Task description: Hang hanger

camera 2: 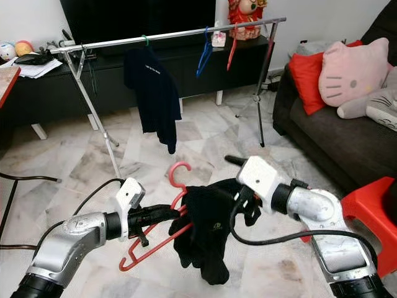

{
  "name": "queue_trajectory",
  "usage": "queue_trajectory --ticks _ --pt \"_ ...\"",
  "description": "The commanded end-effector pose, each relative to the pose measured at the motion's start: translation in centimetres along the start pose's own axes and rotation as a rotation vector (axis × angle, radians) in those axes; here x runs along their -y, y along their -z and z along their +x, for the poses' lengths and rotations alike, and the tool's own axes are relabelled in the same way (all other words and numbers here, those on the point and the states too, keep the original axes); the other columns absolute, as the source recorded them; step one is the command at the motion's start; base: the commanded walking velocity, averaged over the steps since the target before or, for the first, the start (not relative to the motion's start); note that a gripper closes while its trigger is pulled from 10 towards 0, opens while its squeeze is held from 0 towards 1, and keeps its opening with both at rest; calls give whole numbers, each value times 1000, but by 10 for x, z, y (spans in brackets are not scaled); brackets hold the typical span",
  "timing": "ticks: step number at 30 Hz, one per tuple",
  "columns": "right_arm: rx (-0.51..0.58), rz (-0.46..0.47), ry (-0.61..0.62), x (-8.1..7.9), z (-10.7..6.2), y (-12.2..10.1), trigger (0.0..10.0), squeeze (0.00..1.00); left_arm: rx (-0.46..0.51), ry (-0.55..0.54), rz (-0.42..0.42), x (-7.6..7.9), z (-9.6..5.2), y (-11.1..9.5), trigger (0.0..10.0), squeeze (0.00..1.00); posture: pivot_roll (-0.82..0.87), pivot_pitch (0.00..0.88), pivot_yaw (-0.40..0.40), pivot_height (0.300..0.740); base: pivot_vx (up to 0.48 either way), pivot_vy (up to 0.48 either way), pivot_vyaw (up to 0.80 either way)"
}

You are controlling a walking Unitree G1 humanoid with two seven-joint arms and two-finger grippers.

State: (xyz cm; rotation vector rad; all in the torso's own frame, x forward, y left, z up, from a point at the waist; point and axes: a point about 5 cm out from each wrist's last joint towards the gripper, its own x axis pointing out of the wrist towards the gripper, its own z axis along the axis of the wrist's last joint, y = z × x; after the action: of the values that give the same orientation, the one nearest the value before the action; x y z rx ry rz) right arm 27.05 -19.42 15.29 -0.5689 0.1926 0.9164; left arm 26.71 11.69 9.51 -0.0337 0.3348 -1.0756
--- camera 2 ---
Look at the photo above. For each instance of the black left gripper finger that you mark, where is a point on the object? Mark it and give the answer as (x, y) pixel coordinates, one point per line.
(173, 218)
(172, 210)

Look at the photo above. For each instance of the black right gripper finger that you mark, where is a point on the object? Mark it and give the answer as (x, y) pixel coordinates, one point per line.
(234, 161)

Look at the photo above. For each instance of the pink plastic hanger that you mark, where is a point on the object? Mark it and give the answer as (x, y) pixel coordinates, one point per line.
(171, 177)

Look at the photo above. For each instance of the black garment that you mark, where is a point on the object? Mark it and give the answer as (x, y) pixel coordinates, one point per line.
(208, 230)

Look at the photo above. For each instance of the blue plastic hanger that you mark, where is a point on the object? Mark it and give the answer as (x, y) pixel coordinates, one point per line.
(203, 62)

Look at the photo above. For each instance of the dark brown fabric sofa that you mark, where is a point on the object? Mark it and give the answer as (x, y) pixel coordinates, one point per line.
(329, 139)

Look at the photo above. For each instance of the navy blue T-shirt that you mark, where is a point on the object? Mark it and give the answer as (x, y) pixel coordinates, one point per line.
(152, 90)

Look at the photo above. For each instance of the red cushion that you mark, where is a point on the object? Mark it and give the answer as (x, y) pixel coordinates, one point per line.
(307, 77)

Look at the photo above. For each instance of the pink white tissue box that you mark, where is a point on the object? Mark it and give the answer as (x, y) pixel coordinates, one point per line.
(218, 40)

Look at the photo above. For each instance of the black soundbar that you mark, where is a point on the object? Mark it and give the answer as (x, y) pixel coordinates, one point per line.
(183, 46)

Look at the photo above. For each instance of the red plastic stool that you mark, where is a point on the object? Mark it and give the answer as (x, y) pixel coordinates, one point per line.
(372, 205)

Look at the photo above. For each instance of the grey patterned storage box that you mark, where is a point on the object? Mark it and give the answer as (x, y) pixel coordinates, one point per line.
(310, 48)

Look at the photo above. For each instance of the silver metal clothes rack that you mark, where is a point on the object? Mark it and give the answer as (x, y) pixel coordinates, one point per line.
(173, 34)

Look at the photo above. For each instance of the red gold figurine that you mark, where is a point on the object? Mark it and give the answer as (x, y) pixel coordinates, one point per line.
(245, 17)

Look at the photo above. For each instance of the pink Hello Kitty cushion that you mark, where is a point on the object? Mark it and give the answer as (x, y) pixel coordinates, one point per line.
(353, 71)

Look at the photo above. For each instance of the grey Totoro plush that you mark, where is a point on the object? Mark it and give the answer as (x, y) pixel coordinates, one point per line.
(378, 108)

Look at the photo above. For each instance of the black TV console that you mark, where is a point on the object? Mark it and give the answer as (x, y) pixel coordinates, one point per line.
(49, 96)

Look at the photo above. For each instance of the red-edged marble table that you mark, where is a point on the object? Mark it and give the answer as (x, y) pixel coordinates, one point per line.
(7, 81)

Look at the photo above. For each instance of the black television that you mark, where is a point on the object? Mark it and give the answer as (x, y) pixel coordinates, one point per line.
(136, 17)

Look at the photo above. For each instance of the white round plush toy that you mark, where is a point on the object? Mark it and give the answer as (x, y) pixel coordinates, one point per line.
(7, 51)

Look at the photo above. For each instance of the white paper stack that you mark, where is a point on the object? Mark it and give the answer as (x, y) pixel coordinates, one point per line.
(40, 69)

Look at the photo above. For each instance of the orange round plush toy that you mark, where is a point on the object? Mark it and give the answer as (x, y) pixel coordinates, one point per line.
(23, 48)

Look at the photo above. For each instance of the black pouch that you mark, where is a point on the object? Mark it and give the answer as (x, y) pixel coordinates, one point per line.
(34, 58)

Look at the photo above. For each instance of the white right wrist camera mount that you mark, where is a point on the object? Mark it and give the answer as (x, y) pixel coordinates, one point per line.
(260, 174)

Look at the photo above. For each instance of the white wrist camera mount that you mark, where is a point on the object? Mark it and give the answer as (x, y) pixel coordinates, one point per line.
(130, 194)
(260, 174)

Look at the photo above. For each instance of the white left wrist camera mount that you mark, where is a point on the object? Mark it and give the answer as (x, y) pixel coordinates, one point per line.
(130, 194)

